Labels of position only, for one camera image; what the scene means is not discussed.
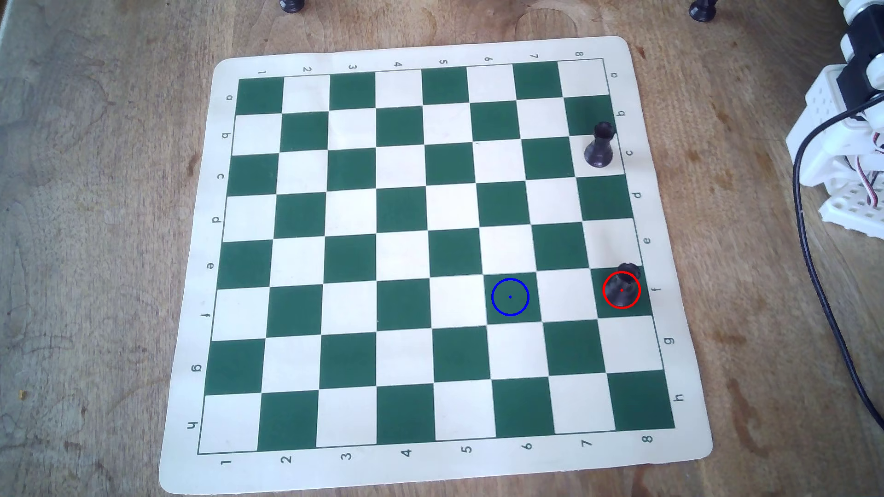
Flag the black chess piece round head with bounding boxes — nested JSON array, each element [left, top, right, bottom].
[[603, 262, 642, 309]]

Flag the green and white chess mat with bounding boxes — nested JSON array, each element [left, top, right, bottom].
[[159, 36, 714, 495]]

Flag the black rook chess piece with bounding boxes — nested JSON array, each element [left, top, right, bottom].
[[584, 121, 616, 168]]

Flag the black cable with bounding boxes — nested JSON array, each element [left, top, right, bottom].
[[792, 93, 884, 430]]

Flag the red white black servo wire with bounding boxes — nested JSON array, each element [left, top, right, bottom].
[[856, 131, 884, 208]]

